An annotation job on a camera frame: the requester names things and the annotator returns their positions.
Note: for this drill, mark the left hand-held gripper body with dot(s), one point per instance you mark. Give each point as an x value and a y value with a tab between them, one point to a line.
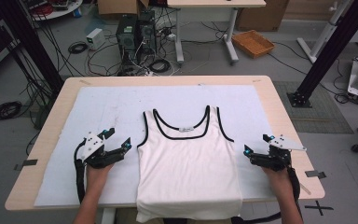
93	149

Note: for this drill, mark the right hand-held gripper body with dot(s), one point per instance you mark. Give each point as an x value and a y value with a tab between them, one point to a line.
276	155

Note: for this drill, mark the white tank top black trim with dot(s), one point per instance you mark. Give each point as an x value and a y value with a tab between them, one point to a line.
186	168

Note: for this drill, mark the person's right hand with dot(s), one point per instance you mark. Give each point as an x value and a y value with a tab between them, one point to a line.
276	180

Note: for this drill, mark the person's left hand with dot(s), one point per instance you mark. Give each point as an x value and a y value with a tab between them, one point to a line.
97	175

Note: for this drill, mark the pale blue-white table mat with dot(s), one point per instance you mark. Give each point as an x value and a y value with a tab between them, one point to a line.
112	102

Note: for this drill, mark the light wooden table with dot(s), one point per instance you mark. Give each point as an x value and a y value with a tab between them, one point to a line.
279	102

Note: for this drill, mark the grey tape piece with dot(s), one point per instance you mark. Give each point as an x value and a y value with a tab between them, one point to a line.
315	174
28	163

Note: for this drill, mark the grey floor mat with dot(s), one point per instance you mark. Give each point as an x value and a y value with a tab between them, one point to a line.
320	118

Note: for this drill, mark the white power supply box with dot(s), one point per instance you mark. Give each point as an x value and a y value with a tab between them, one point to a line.
95	38

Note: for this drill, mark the orange woven basket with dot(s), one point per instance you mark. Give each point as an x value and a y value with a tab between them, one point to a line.
253	43

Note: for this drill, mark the black computer tower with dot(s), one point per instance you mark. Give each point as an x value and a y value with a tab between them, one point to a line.
146	32
126	39

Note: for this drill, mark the white metal stand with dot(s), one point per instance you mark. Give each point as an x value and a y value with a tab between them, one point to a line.
321	37

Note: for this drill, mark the brown cardboard box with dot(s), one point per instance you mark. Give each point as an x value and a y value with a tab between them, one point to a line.
261	15
118	6

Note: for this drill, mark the round white table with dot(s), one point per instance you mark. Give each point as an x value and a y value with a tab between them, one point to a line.
62	11

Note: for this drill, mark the white-legged wooden desk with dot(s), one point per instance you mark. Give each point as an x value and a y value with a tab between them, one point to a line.
217	3

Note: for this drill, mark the black metal frame post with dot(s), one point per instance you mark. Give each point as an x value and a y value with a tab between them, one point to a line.
34	46
332	53

